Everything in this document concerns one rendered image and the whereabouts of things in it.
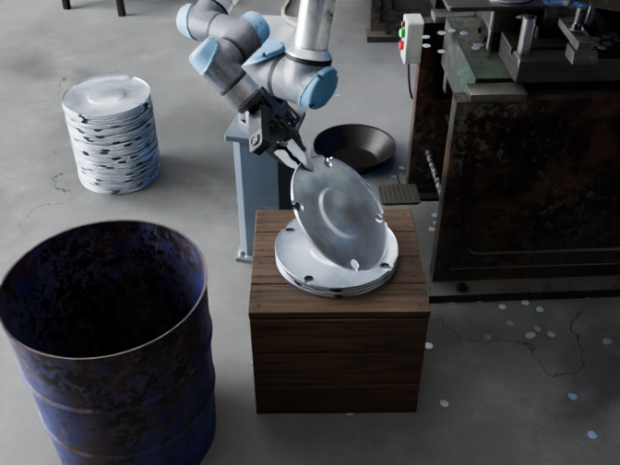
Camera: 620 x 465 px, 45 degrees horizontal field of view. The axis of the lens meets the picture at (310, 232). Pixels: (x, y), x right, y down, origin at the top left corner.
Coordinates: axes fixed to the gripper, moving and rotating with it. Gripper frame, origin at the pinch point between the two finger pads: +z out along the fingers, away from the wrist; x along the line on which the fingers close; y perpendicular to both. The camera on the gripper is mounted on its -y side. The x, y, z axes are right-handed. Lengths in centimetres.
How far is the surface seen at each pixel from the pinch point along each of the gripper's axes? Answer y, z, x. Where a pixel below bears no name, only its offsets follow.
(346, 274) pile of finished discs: -10.7, 22.6, 4.4
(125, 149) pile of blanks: 49, -28, 85
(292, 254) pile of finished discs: -7.7, 12.8, 14.2
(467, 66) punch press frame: 49, 15, -24
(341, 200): 0.1, 10.8, -1.0
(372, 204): 8.2, 18.5, -0.9
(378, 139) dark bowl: 102, 33, 41
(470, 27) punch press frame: 72, 13, -23
